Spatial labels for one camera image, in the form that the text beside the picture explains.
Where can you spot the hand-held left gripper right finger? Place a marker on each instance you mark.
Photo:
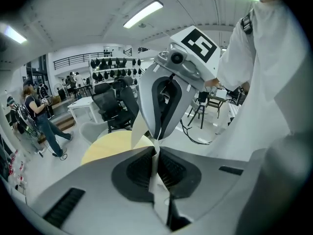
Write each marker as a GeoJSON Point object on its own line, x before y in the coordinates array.
{"type": "Point", "coordinates": [207, 180]}

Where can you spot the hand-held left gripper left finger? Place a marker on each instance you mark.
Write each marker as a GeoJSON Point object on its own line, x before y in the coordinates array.
{"type": "Point", "coordinates": [97, 195]}

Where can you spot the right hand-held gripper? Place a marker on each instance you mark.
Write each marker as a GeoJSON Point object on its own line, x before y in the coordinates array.
{"type": "Point", "coordinates": [195, 65]}

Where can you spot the white patterned cloth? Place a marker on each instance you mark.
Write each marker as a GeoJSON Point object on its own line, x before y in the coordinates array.
{"type": "Point", "coordinates": [139, 131]}

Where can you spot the person's right forearm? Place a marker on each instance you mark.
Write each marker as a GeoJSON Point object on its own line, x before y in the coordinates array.
{"type": "Point", "coordinates": [212, 82]}

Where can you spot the black office chair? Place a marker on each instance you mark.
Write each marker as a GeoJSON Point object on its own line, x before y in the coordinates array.
{"type": "Point", "coordinates": [128, 97]}
{"type": "Point", "coordinates": [110, 106]}

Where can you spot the white shelf rack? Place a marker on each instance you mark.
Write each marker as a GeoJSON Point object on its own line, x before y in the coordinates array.
{"type": "Point", "coordinates": [115, 70]}

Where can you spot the group of black bags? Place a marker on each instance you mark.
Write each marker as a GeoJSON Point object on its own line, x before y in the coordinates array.
{"type": "Point", "coordinates": [115, 68]}

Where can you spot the white shell chair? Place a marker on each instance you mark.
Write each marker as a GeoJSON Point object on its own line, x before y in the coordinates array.
{"type": "Point", "coordinates": [94, 132]}

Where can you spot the row of water bottles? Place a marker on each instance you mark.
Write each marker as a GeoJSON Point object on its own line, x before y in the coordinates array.
{"type": "Point", "coordinates": [17, 170]}

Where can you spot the white table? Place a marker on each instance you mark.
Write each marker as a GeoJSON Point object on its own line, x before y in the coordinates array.
{"type": "Point", "coordinates": [80, 104]}

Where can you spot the wooden step platform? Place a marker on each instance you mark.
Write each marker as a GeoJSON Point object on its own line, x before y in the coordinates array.
{"type": "Point", "coordinates": [63, 116]}

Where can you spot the black railing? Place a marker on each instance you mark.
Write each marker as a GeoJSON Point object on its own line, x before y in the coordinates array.
{"type": "Point", "coordinates": [78, 60]}

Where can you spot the person's white shirt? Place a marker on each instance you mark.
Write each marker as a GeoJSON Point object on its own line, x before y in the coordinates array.
{"type": "Point", "coordinates": [269, 82]}

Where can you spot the standing fan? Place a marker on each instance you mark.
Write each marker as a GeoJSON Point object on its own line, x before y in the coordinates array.
{"type": "Point", "coordinates": [58, 90]}

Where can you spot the black and green backpack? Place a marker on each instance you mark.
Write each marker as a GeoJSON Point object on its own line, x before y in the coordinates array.
{"type": "Point", "coordinates": [23, 117]}

